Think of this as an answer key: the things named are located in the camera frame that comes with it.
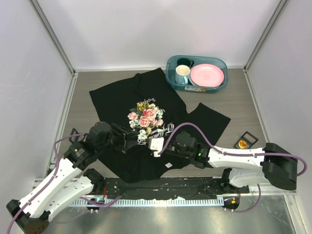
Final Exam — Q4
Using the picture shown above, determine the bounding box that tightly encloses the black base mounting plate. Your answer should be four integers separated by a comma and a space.
105, 177, 250, 200

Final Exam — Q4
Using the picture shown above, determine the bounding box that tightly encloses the dark green mug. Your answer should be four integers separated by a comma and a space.
177, 58, 194, 69

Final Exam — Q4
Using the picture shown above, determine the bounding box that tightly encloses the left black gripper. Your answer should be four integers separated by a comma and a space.
97, 123, 140, 154

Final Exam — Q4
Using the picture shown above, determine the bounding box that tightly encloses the white garment label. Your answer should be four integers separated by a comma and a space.
165, 162, 172, 168

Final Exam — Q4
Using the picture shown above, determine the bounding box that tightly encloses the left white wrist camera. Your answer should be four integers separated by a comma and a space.
148, 137, 164, 157

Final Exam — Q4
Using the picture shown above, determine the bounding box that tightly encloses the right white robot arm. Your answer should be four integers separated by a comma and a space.
159, 132, 298, 193

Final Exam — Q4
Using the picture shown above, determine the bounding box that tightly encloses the pink plate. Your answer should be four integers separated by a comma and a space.
190, 64, 224, 88

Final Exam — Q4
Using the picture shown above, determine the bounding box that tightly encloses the right black display box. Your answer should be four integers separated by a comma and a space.
234, 131, 259, 149

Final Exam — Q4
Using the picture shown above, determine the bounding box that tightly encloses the teal plastic basin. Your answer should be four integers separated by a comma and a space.
165, 55, 228, 93

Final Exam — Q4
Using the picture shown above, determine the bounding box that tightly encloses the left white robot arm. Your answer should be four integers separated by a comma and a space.
6, 122, 139, 234

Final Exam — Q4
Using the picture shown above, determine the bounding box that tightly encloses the light blue mug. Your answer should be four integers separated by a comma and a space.
175, 65, 191, 85

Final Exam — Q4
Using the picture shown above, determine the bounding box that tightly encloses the black display box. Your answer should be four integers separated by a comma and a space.
68, 128, 87, 144
234, 131, 259, 149

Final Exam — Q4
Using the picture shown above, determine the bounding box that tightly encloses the left black display box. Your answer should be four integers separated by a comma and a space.
68, 128, 87, 144

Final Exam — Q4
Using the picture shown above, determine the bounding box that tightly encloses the round orange brooch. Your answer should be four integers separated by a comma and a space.
237, 140, 248, 149

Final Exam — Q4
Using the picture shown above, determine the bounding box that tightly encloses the black floral print t-shirt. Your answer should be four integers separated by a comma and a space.
90, 69, 230, 183

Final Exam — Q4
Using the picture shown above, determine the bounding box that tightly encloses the white slotted cable duct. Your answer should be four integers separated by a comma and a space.
65, 197, 225, 207

